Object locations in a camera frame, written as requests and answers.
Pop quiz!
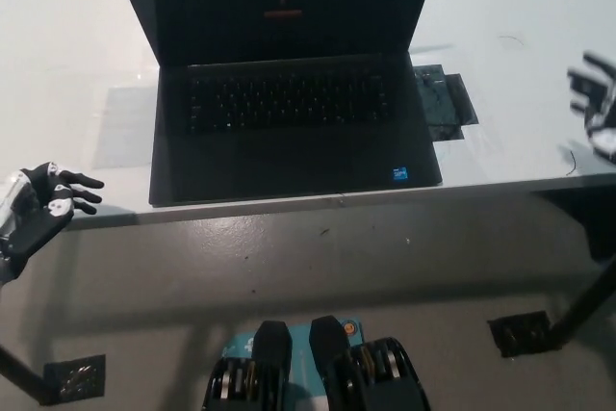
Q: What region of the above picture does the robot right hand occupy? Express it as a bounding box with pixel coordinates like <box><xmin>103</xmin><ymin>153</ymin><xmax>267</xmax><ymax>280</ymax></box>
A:
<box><xmin>567</xmin><ymin>50</ymin><xmax>616</xmax><ymax>166</ymax></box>

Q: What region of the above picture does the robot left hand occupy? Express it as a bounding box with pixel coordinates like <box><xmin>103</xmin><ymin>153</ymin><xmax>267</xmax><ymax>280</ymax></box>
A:
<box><xmin>0</xmin><ymin>162</ymin><xmax>105</xmax><ymax>259</ymax></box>

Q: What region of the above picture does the grey laptop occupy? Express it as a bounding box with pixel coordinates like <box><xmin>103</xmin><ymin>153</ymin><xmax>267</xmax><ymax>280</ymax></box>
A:
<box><xmin>109</xmin><ymin>0</ymin><xmax>445</xmax><ymax>208</ymax></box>

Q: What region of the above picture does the black tape patch on desk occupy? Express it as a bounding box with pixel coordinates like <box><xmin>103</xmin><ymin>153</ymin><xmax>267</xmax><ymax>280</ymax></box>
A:
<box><xmin>412</xmin><ymin>64</ymin><xmax>480</xmax><ymax>143</ymax></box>

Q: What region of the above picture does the robot left black body block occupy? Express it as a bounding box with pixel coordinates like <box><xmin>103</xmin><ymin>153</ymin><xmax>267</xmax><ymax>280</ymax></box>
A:
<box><xmin>201</xmin><ymin>319</ymin><xmax>295</xmax><ymax>411</ymax></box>

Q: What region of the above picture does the robot black body block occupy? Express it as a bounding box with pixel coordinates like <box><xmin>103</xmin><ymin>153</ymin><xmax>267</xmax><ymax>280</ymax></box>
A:
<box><xmin>307</xmin><ymin>315</ymin><xmax>432</xmax><ymax>411</ymax></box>
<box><xmin>201</xmin><ymin>319</ymin><xmax>295</xmax><ymax>411</ymax></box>

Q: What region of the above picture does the robot right black body block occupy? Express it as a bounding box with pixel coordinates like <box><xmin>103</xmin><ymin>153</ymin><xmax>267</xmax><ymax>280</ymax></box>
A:
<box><xmin>307</xmin><ymin>315</ymin><xmax>432</xmax><ymax>411</ymax></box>

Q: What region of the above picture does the black table leg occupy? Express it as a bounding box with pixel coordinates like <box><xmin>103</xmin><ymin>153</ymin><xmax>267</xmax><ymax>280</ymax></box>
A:
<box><xmin>0</xmin><ymin>343</ymin><xmax>60</xmax><ymax>406</ymax></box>
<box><xmin>546</xmin><ymin>256</ymin><xmax>616</xmax><ymax>352</ymax></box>

